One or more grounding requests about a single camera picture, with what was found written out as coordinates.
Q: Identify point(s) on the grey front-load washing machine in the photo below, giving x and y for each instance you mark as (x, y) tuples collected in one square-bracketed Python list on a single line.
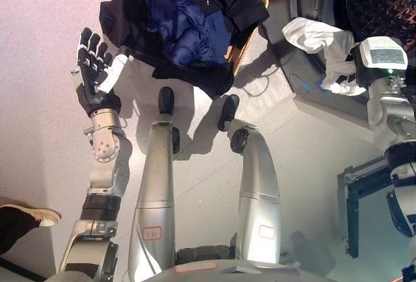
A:
[(308, 6)]

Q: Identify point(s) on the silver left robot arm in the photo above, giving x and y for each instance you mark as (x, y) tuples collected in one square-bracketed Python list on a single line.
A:
[(104, 145)]

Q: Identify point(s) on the black garment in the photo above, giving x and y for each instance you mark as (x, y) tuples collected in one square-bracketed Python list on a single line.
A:
[(195, 80)]

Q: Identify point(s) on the blue garment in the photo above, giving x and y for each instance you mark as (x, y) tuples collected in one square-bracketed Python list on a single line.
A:
[(188, 35)]

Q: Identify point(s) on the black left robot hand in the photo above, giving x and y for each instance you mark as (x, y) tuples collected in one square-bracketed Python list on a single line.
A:
[(94, 97)]

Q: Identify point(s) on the grey robot torso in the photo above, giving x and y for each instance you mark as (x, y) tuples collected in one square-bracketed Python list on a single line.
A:
[(227, 274)]

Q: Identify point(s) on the woven wicker laundry basket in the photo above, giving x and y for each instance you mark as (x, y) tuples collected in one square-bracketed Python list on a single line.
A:
[(243, 53)]

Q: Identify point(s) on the black right robot foot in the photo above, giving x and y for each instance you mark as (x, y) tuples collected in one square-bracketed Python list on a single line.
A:
[(229, 110)]

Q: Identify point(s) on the beige person's shoe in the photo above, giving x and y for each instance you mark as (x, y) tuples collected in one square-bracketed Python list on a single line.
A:
[(42, 217)]

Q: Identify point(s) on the silver robot leg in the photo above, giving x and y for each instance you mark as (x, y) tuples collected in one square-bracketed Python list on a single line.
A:
[(156, 181), (260, 178)]

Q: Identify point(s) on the white garment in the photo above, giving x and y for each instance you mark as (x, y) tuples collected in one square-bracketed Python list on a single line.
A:
[(312, 35)]

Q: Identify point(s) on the silver right robot leg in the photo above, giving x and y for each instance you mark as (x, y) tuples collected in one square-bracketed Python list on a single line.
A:
[(260, 178)]

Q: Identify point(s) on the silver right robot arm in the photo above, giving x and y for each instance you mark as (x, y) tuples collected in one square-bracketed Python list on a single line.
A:
[(390, 110)]

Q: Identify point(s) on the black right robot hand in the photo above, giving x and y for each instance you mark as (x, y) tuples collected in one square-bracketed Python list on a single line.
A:
[(383, 54)]

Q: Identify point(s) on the silver left robot leg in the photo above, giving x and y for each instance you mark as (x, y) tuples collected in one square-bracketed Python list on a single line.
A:
[(156, 181)]

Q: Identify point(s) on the black robot foot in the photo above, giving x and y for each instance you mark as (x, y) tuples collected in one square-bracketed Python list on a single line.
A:
[(229, 110), (166, 100)]

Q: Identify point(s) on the black left robot foot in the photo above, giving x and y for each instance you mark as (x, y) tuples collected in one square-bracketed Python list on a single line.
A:
[(166, 100)]

